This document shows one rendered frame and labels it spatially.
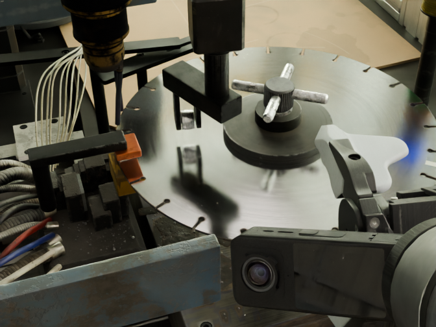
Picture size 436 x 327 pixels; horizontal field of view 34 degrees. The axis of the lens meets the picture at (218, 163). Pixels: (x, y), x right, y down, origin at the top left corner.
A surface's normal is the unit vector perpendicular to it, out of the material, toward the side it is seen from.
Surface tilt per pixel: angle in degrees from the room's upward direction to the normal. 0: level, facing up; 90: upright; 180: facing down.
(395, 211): 57
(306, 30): 0
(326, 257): 64
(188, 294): 90
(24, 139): 0
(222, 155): 0
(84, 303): 90
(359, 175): 11
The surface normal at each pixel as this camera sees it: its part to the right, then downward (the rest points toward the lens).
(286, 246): -0.44, 0.16
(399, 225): 0.10, 0.10
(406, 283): -0.97, -0.23
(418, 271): -0.89, -0.44
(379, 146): -0.01, -0.78
